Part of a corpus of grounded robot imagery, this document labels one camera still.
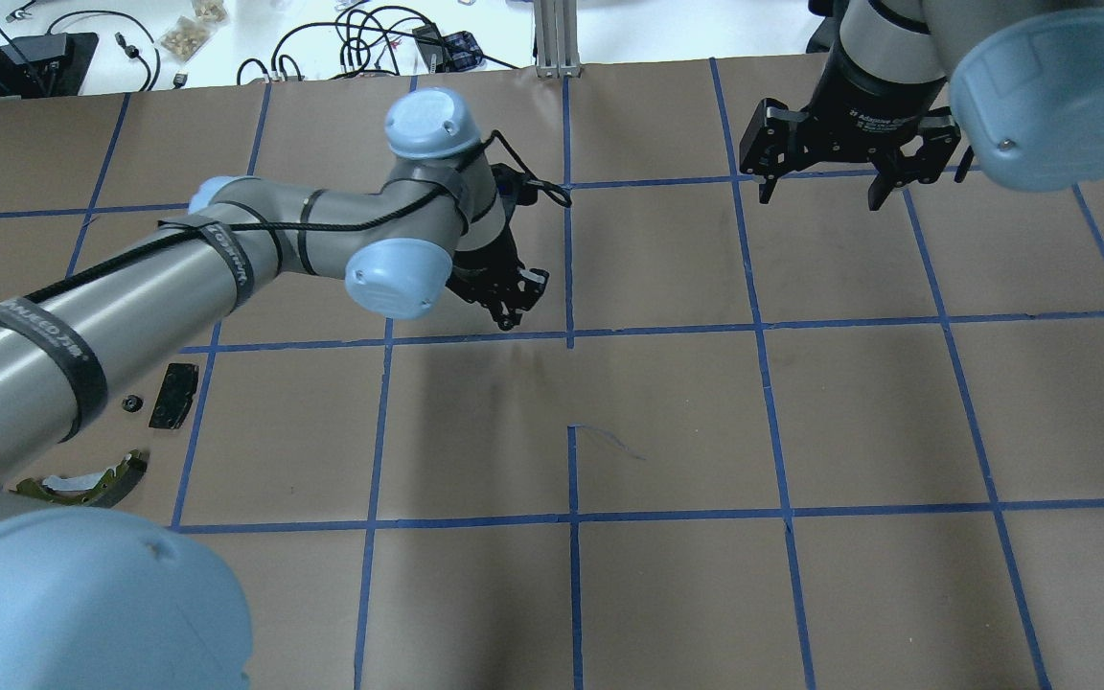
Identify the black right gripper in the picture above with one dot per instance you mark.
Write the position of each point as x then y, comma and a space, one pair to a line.
866, 107

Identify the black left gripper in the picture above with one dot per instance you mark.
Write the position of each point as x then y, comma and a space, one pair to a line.
488, 264

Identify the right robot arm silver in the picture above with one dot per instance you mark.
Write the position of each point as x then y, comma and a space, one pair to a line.
1014, 86

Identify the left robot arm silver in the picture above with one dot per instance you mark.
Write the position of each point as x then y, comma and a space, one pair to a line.
92, 598

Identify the black brake pad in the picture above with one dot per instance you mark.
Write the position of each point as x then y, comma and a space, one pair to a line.
175, 396

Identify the green brake shoe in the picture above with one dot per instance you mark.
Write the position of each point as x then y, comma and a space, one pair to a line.
100, 489

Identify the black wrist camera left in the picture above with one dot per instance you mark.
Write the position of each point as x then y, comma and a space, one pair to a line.
519, 187

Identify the aluminium frame post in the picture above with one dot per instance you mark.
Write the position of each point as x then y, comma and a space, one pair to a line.
556, 52

